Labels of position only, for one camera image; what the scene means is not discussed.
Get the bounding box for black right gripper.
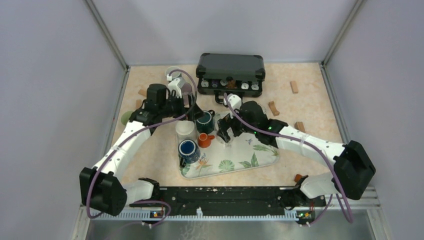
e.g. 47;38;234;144
217;108;258;143

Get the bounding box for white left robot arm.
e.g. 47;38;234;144
79;83;203;219

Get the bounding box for small red-brown block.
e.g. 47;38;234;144
293;174;303;183

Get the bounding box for floral white serving tray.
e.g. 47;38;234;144
174;110;280;180

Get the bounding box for small orange cup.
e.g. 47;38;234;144
197;132;215;149

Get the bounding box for lilac purple mug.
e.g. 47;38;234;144
181;82;193;98

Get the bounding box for light wooden block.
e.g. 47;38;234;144
268;101;280;117

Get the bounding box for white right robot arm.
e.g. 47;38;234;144
217;98;376;206

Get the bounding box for light green mug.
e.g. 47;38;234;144
120;111;133;126

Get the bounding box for light blue dotted mug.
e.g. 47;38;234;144
165;66;182;79

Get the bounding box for dark green carrying case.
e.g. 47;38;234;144
195;52;266;104

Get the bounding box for dark wooden block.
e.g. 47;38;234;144
294;121;306;133

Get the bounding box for white ribbed mug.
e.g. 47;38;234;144
175;120;198;143

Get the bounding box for wooden block left upper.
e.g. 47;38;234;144
138;89;147;97

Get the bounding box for wooden block right rear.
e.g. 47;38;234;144
290;80;299;94

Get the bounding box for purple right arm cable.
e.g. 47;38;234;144
223;92;354;228

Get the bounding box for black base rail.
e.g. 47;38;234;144
129;183;327;222

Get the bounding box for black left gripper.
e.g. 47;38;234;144
159;93;206;122

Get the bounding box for dark teal mug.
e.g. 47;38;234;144
195;110;215;135

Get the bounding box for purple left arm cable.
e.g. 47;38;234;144
86;69;199;229

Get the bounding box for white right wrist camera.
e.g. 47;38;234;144
225;94;243;110

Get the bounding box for dark blue mug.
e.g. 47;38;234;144
177;139;201;168

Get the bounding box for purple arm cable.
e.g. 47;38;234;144
223;92;354;228
86;69;199;229

